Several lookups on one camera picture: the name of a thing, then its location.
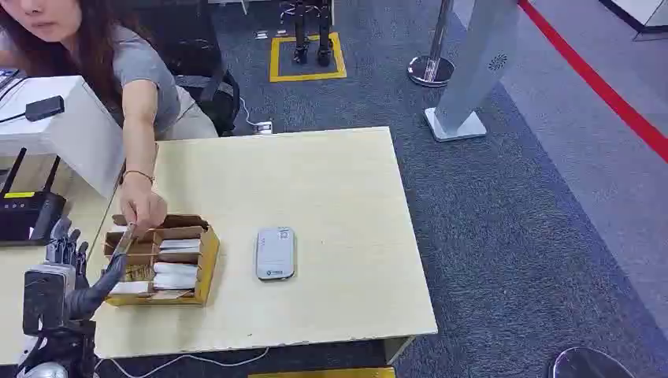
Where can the person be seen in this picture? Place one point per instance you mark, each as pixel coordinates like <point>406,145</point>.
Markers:
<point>135,62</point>

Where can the chrome stool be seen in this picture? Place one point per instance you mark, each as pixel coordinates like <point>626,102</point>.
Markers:
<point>292,8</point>

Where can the white kiosk pillar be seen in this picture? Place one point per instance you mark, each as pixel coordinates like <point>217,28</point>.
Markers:
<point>469,78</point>

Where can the white raised platform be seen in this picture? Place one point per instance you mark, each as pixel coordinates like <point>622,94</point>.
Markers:
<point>647,13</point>

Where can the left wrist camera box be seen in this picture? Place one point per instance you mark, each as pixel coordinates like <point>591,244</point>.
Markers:
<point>46,297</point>

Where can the grey card reader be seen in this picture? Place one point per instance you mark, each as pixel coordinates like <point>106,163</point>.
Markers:
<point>275,253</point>

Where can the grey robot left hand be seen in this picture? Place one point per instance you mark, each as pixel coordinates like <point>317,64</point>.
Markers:
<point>95,293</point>

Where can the black robot legs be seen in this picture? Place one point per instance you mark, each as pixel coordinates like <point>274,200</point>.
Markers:
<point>324,36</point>

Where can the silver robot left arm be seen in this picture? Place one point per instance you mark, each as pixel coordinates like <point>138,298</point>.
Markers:
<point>62,347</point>

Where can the black router with antennas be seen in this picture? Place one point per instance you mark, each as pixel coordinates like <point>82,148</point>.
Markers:
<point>28,216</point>

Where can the black office chair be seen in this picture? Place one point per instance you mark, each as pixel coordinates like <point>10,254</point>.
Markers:
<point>219,99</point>

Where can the white card stack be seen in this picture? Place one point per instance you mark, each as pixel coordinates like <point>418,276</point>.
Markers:
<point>176,275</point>
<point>180,245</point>
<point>130,288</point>

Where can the round chrome base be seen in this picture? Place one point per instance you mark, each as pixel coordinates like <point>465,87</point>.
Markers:
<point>590,365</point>

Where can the person's left hand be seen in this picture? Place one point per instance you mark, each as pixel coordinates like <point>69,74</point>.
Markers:
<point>143,203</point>

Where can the white power strip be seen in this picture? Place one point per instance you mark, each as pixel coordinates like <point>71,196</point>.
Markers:
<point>263,128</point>

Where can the white slanted box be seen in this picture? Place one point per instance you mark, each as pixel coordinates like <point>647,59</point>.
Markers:
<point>78,135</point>

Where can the yellow floor strip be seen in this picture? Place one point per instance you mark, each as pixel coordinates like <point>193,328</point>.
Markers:
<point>323,373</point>

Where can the small black device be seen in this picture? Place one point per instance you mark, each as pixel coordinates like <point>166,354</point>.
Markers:
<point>45,108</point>

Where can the wooden card box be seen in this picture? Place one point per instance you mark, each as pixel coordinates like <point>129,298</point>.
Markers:
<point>204,261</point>

